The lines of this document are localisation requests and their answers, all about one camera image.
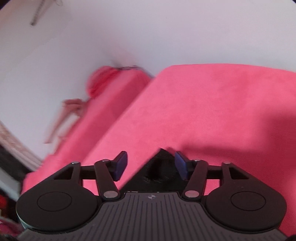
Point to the folded red blanket stack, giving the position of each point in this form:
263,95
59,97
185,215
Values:
100,79

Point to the beige curtain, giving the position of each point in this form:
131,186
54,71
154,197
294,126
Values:
15,147

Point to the upper pale pink pillow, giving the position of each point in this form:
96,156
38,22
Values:
69,106

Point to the pink plush blanket near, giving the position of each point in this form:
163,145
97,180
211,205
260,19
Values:
215,112

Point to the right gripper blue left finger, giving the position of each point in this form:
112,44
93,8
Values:
107,173

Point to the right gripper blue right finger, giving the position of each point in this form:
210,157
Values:
195,173

